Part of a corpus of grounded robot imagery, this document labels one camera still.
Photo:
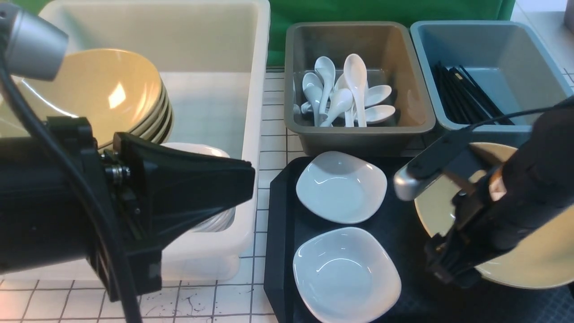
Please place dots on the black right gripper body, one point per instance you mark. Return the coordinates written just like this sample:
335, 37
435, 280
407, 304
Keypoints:
468, 243

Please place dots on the yellow noodle bowl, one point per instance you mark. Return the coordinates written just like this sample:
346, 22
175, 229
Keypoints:
544, 259

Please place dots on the white square dish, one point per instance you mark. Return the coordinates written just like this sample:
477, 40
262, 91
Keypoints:
346, 276
341, 188

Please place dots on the white soup spoon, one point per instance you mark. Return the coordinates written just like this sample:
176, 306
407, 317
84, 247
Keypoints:
355, 74

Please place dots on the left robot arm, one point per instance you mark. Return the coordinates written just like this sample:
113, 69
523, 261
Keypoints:
34, 48

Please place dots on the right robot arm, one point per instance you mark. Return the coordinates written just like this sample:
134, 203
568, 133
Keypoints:
499, 203

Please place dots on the top stacked yellow bowl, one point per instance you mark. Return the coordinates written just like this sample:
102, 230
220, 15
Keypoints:
114, 89

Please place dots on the top stacked white dish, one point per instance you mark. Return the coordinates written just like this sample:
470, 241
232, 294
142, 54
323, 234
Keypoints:
197, 148

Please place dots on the stack of white dishes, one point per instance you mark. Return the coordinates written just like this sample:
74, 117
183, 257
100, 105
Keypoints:
215, 223

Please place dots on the stack of yellow bowls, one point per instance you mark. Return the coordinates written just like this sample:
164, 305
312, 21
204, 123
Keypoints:
154, 125

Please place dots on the black plastic serving tray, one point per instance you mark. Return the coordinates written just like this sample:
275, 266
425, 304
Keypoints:
396, 226

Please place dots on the black chopsticks in bin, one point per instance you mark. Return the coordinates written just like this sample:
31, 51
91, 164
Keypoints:
463, 100

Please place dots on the large white plastic tub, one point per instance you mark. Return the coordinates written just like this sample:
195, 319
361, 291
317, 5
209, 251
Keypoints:
211, 55

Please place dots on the blue-grey chopstick bin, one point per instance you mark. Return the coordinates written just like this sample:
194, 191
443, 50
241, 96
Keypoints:
506, 59

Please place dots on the white spoons in bin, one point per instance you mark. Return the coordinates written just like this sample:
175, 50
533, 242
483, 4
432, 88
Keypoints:
328, 98

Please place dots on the grey-brown spoon bin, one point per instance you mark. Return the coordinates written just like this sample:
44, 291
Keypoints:
390, 59

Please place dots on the green backdrop cloth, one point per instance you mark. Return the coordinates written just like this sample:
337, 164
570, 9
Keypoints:
284, 13

